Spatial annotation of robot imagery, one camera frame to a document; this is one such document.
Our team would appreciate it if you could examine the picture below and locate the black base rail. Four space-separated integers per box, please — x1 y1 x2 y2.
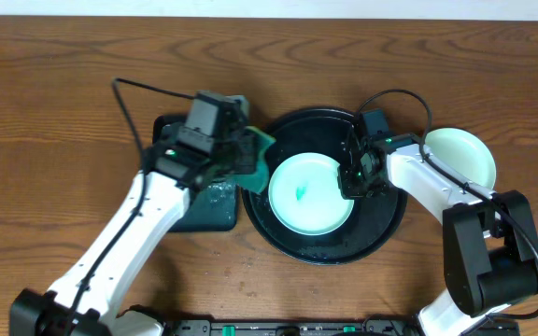
123 305 521 336

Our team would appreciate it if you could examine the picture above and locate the green yellow sponge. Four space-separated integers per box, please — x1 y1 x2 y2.
234 126 276 194

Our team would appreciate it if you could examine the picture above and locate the left black cable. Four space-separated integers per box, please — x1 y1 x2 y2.
61 77 198 336

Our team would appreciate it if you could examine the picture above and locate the right black cable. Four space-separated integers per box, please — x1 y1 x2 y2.
353 89 538 321

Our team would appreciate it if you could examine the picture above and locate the rectangular black sponge tray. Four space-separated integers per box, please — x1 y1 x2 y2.
151 115 239 233

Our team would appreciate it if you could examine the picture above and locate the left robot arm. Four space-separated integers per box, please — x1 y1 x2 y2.
8 91 273 335

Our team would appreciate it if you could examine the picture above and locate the mint green plate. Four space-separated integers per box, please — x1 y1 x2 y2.
425 128 497 189
268 152 354 236

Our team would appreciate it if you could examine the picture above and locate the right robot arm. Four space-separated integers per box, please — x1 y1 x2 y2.
338 133 538 335

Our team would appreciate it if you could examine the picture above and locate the black cable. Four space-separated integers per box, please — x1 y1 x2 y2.
61 77 198 336
353 89 538 321

